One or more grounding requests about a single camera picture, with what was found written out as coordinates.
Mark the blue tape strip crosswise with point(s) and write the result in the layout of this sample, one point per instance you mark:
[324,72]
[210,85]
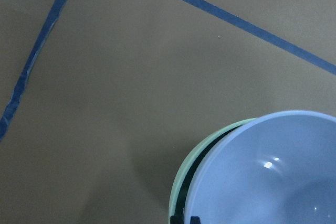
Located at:
[262,34]

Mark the blue bowl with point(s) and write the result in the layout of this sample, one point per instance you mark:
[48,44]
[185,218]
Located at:
[278,168]

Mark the green bowl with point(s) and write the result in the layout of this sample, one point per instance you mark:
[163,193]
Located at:
[189,166]

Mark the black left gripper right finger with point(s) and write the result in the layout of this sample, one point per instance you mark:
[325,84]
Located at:
[195,220]

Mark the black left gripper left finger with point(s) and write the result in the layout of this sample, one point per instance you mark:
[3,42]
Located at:
[176,219]

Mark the blue tape strip lengthwise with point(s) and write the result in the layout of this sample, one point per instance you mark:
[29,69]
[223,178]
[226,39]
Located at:
[21,84]

